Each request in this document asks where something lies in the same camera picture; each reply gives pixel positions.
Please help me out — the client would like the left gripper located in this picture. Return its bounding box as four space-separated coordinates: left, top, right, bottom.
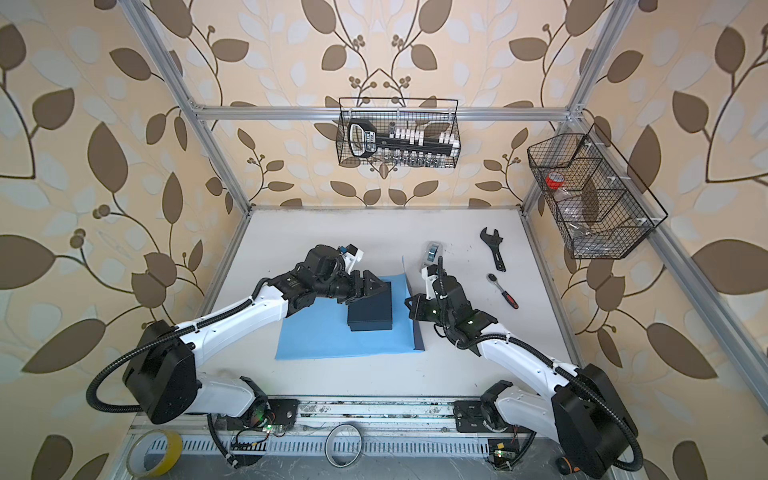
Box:
313 268 389 301

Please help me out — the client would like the black gift box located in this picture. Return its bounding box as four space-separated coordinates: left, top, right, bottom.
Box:
347 282 393 332

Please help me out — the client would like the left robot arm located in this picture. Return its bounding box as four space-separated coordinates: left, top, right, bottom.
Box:
85 245 388 425

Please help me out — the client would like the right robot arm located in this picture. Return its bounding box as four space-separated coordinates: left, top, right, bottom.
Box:
405 270 644 479

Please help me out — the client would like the black adjustable wrench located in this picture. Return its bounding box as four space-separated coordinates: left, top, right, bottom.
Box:
480 227 506 272

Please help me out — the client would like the red capped plastic item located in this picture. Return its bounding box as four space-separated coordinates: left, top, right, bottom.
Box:
545 171 565 191

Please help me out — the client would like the orange black screwdriver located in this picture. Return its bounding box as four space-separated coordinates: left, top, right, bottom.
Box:
555 457 574 475

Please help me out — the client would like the yellow tape roll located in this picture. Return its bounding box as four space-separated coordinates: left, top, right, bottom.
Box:
126 430 183 479

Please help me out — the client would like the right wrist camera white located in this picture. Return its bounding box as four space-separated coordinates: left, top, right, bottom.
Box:
421 263 444 300

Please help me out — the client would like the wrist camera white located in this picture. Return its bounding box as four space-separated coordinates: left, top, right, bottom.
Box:
421 263 444 300
339 244 364 271

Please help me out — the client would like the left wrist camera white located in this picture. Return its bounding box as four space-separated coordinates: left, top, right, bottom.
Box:
339 244 364 271

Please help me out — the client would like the red handled ratchet wrench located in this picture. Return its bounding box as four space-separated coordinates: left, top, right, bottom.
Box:
487 273 519 309

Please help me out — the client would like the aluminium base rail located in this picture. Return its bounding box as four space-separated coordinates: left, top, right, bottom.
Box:
166 396 530 459

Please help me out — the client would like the black socket set rail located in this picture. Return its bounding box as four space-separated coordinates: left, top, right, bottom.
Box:
346 119 461 159

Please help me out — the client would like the back wire basket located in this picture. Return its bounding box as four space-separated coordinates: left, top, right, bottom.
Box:
335 95 462 169

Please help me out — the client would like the wire basket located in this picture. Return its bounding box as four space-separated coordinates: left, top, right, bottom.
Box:
527 124 668 260
335 95 462 169

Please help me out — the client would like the grey ring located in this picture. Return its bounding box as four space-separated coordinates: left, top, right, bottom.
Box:
323 422 365 469

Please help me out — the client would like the right wire basket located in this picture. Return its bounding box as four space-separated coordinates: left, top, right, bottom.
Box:
527 124 668 260

